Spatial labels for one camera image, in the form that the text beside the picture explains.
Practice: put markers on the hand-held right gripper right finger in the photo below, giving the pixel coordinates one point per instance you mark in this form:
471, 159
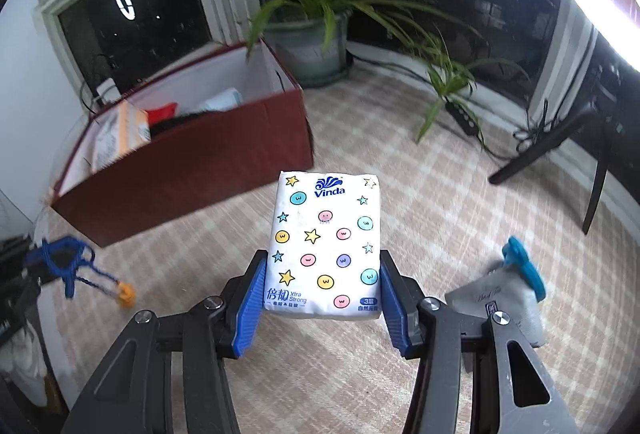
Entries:
397, 309

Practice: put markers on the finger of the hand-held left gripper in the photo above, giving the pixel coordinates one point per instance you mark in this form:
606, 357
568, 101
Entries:
50, 266

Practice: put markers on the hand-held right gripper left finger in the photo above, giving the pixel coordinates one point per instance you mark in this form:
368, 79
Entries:
250, 309

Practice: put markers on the white star print tissue pack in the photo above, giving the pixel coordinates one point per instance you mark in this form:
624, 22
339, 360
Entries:
325, 239

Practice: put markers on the dark red cardboard box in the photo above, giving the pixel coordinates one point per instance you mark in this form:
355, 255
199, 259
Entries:
200, 163

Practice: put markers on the orange tissue packet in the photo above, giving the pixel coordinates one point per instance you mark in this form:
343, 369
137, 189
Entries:
127, 126

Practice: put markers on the blue face mask package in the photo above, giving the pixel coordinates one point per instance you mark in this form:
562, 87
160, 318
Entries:
222, 99

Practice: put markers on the white cloth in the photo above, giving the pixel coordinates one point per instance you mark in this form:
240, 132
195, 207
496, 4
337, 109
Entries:
25, 364

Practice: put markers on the grey pouch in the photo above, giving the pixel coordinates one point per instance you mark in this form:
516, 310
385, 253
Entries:
480, 296

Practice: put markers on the beige checkered tablecloth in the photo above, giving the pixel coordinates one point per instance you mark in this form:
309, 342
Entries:
450, 204

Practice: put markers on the blue plastic clip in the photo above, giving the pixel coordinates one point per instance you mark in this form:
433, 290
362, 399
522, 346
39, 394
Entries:
525, 269

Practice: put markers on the white charger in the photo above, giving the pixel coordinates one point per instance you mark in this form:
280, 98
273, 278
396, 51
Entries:
106, 92

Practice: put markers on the black power strip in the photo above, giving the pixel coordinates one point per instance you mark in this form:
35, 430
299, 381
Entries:
460, 116

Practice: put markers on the potted spider plant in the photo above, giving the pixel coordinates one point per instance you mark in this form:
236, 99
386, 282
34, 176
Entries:
310, 48

